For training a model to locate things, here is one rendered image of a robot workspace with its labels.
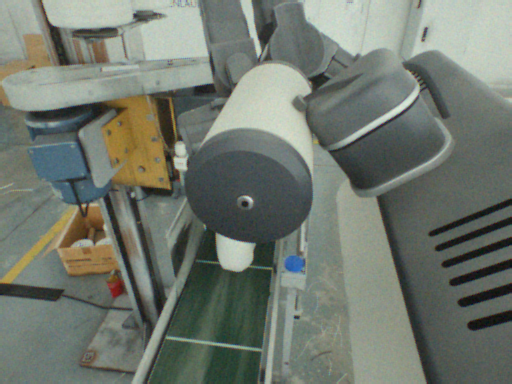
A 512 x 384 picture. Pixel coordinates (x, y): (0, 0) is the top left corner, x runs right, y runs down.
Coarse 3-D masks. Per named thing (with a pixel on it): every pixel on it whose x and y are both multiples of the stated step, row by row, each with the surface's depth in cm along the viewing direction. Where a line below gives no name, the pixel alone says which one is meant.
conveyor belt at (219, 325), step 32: (256, 256) 172; (192, 288) 156; (224, 288) 156; (256, 288) 156; (192, 320) 142; (224, 320) 142; (256, 320) 142; (160, 352) 130; (192, 352) 131; (224, 352) 130; (256, 352) 131
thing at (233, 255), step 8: (216, 232) 153; (216, 240) 155; (224, 240) 149; (232, 240) 148; (224, 248) 152; (232, 248) 151; (240, 248) 151; (248, 248) 155; (224, 256) 156; (232, 256) 154; (240, 256) 154; (248, 256) 158; (224, 264) 159; (232, 264) 157; (240, 264) 158; (248, 264) 163
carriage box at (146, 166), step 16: (144, 96) 92; (144, 112) 95; (160, 112) 96; (144, 128) 97; (160, 128) 97; (144, 144) 101; (160, 144) 99; (128, 160) 105; (144, 160) 104; (160, 160) 103; (128, 176) 108; (144, 176) 107; (160, 176) 106
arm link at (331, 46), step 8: (320, 32) 46; (328, 40) 46; (264, 48) 47; (328, 48) 46; (336, 48) 46; (264, 56) 46; (328, 56) 46; (328, 64) 46; (320, 72) 46; (312, 80) 51
